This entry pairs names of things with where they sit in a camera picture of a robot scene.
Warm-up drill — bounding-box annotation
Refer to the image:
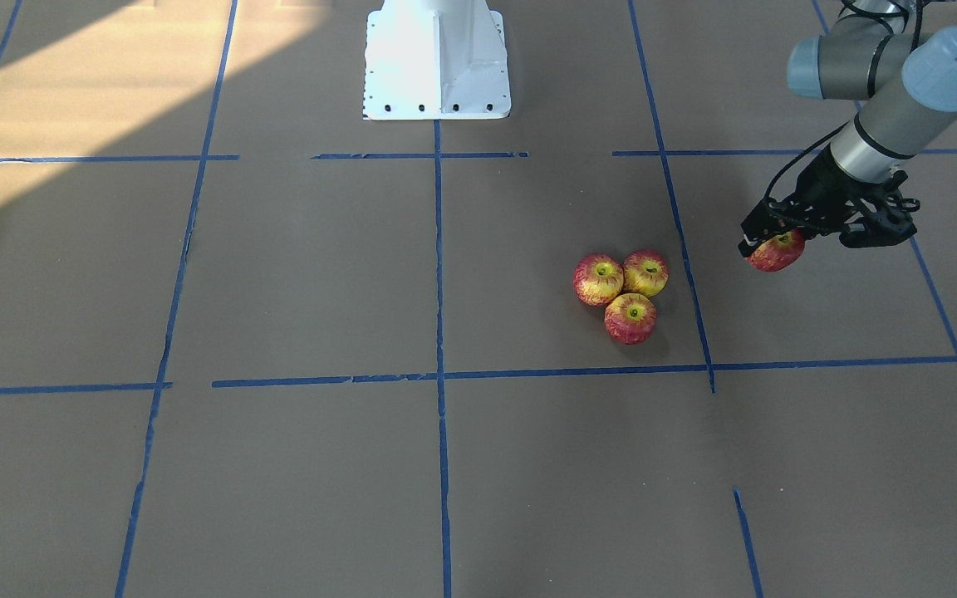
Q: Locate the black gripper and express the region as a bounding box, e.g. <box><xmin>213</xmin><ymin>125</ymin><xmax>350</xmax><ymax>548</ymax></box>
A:
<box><xmin>738</xmin><ymin>149</ymin><xmax>907</xmax><ymax>258</ymax></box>

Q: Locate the red yellow apple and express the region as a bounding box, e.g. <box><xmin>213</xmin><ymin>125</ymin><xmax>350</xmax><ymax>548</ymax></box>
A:
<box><xmin>622</xmin><ymin>248</ymin><xmax>670</xmax><ymax>298</ymax></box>
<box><xmin>572</xmin><ymin>252</ymin><xmax>626</xmax><ymax>306</ymax></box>
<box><xmin>603</xmin><ymin>292</ymin><xmax>658</xmax><ymax>346</ymax></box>
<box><xmin>747</xmin><ymin>228</ymin><xmax>807</xmax><ymax>273</ymax></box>

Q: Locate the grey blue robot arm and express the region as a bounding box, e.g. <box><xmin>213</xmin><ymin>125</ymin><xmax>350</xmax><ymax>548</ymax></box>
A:
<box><xmin>739</xmin><ymin>1</ymin><xmax>957</xmax><ymax>270</ymax></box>

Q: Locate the red yellow apple back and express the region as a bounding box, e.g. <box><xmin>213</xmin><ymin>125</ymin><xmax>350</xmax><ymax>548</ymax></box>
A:
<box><xmin>622</xmin><ymin>248</ymin><xmax>670</xmax><ymax>298</ymax></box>

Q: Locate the red yellow apple front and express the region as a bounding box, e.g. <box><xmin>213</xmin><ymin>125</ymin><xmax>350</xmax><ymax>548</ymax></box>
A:
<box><xmin>603</xmin><ymin>292</ymin><xmax>658</xmax><ymax>346</ymax></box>

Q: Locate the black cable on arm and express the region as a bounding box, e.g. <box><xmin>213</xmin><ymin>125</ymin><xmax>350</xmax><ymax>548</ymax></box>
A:
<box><xmin>765</xmin><ymin>125</ymin><xmax>849</xmax><ymax>204</ymax></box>

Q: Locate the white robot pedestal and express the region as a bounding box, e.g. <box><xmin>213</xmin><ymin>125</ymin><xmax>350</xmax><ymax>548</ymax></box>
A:
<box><xmin>362</xmin><ymin>1</ymin><xmax>513</xmax><ymax>121</ymax></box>

